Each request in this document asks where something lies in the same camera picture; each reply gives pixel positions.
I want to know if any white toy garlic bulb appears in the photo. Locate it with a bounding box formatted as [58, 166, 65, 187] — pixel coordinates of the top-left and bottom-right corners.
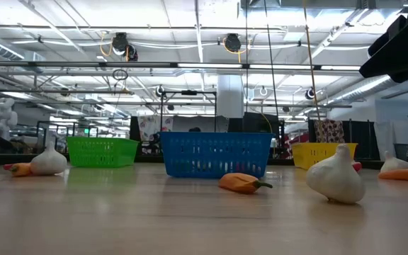
[305, 143, 366, 205]
[29, 140, 69, 176]
[380, 150, 408, 174]

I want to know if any orange carrot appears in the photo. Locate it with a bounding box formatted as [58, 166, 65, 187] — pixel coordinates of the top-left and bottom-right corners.
[378, 168, 408, 183]

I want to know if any blue plastic basket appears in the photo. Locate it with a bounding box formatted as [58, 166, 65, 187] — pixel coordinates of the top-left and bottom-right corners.
[159, 131, 275, 179]

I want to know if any orange toy chili pepper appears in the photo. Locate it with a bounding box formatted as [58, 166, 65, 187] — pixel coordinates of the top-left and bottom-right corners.
[8, 162, 35, 178]
[218, 172, 273, 195]

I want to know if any white hanging sheet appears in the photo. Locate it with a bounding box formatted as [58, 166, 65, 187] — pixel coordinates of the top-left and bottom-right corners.
[373, 121, 408, 162]

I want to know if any black fabric partition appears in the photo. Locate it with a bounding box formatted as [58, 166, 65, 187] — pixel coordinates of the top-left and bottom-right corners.
[345, 119, 381, 161]

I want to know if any red brown patterned cloth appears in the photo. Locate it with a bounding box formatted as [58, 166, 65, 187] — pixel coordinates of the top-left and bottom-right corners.
[313, 118, 346, 144]

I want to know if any yellow plastic basket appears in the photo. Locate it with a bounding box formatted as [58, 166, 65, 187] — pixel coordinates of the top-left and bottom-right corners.
[291, 142, 359, 171]

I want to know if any black room divider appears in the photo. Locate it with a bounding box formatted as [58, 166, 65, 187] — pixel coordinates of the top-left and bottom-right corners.
[227, 112, 281, 134]

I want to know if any white building pillar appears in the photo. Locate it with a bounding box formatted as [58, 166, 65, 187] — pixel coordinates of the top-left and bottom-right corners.
[217, 74, 244, 119]

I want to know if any long LED light bar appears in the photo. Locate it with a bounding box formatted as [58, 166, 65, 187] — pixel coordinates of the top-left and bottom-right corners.
[177, 62, 361, 71]

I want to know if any floral patterned cloth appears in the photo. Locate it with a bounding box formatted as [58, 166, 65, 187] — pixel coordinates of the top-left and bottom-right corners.
[137, 115, 174, 143]

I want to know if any green plastic basket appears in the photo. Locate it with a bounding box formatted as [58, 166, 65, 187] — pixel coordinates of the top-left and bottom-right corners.
[65, 136, 140, 169]

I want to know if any white humanoid robot figure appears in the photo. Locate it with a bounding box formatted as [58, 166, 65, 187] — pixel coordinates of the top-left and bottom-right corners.
[0, 97, 19, 142]

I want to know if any silver ventilation duct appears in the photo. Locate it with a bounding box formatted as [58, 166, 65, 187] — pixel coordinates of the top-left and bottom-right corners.
[326, 74, 402, 106]

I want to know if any yellow hanging cable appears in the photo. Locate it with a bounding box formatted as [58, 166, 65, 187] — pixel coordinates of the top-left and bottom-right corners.
[302, 0, 322, 122]

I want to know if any black hanging cable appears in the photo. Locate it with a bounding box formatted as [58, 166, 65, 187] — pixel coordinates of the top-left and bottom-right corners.
[262, 0, 280, 118]

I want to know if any black ceiling cable reel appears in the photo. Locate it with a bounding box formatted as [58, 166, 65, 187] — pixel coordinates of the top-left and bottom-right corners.
[111, 31, 140, 62]
[222, 32, 243, 54]

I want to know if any black metal gantry frame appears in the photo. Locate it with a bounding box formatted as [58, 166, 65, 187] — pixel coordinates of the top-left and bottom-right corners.
[159, 89, 218, 134]

